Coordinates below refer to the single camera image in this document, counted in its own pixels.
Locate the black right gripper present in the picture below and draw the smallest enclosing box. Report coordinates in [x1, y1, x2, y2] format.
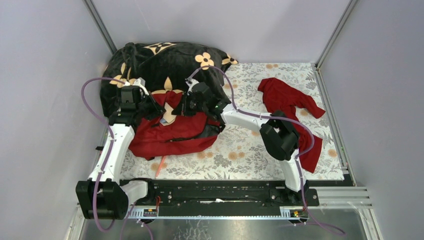
[171, 92, 207, 118]

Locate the red student backpack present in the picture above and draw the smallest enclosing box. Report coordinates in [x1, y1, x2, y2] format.
[128, 91, 226, 161]

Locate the orange pen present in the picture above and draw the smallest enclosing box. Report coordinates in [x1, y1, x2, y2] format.
[155, 155, 167, 178]

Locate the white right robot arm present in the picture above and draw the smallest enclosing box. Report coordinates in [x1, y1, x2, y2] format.
[175, 78, 307, 206]

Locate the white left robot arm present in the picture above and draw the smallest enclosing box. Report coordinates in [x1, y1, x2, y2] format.
[75, 78, 155, 221]

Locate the black floral blanket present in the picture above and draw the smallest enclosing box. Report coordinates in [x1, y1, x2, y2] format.
[99, 42, 238, 117]

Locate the floral table mat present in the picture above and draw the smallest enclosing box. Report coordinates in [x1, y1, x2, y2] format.
[120, 63, 344, 181]

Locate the red cloth garment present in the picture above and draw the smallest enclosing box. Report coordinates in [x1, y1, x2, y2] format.
[257, 77, 326, 173]

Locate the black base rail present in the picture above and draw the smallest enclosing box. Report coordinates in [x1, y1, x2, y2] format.
[135, 179, 320, 218]

